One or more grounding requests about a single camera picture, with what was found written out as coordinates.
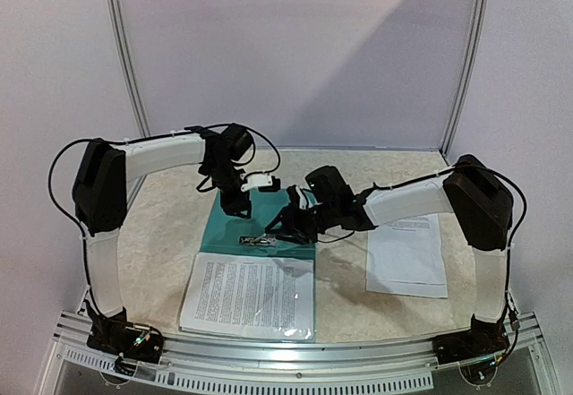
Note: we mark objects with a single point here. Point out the left aluminium corner post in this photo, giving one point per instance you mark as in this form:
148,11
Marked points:
128,71

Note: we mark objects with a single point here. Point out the aluminium corner post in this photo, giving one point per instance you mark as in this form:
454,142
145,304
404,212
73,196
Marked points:
470,54
128,71

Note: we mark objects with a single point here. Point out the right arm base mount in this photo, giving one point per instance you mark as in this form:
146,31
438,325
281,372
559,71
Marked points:
481,339

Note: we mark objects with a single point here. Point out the white paper stack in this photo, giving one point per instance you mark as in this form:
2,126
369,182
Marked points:
404,258

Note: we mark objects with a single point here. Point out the right aluminium corner post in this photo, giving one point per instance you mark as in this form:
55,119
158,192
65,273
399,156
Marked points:
470,54

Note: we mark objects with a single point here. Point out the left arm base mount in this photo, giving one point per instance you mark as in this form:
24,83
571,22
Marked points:
129,342

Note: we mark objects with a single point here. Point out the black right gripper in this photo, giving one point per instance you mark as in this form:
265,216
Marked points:
299,219

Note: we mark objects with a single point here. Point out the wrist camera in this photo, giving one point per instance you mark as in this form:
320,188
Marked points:
325,189
262,181

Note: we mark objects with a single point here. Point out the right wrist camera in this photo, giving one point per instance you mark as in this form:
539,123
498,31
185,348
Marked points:
325,189

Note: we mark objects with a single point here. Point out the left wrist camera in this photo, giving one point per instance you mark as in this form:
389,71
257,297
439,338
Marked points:
262,181

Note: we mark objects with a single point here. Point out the aluminium front rail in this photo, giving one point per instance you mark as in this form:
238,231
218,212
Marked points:
197,365

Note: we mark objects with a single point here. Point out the green file folder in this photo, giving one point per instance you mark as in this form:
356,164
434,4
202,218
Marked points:
222,232

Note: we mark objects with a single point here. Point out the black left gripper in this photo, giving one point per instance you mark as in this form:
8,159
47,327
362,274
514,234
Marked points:
231,205

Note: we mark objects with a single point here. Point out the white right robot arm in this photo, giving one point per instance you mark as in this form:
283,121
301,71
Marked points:
481,199

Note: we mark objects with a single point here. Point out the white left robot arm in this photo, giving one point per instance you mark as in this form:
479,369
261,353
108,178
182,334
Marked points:
105,176

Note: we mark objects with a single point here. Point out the metal folder clip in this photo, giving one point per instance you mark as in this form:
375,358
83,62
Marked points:
258,241

